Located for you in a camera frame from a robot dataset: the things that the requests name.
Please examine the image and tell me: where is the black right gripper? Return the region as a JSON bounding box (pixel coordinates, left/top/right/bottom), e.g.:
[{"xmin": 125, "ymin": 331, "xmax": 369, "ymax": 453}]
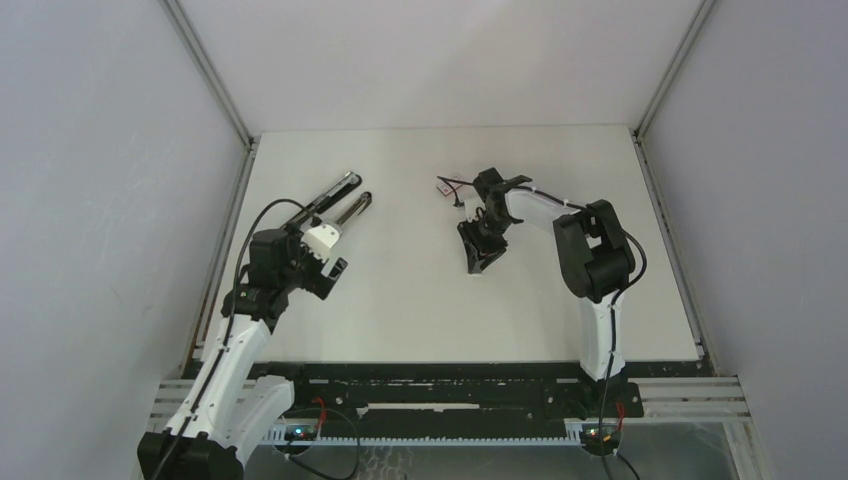
[{"xmin": 460, "ymin": 212, "xmax": 517, "ymax": 272}]

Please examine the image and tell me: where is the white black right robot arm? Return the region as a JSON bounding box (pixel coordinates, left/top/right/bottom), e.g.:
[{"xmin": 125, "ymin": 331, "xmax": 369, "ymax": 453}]
[{"xmin": 457, "ymin": 168, "xmax": 646, "ymax": 416}]

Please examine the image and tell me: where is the aluminium frame rail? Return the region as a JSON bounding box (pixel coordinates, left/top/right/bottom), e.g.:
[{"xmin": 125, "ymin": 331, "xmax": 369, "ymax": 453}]
[{"xmin": 148, "ymin": 378, "xmax": 753, "ymax": 446}]

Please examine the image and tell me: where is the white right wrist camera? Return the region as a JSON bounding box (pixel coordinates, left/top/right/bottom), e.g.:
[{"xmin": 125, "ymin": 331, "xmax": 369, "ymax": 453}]
[{"xmin": 463, "ymin": 197, "xmax": 485, "ymax": 223}]

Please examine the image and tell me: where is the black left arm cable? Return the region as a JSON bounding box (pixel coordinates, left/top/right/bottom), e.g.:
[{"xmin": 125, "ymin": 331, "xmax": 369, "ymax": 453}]
[{"xmin": 145, "ymin": 198, "xmax": 309, "ymax": 480}]

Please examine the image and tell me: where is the red white staple box sleeve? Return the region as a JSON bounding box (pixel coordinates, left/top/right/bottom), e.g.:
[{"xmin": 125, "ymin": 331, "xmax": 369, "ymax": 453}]
[{"xmin": 437, "ymin": 176, "xmax": 464, "ymax": 196}]

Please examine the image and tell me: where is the black stapler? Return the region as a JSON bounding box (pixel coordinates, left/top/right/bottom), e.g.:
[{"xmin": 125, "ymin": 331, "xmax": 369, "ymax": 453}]
[{"xmin": 287, "ymin": 171, "xmax": 363, "ymax": 226}]

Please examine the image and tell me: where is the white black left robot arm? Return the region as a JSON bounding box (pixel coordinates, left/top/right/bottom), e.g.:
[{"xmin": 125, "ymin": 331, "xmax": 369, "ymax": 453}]
[{"xmin": 137, "ymin": 222, "xmax": 347, "ymax": 479}]

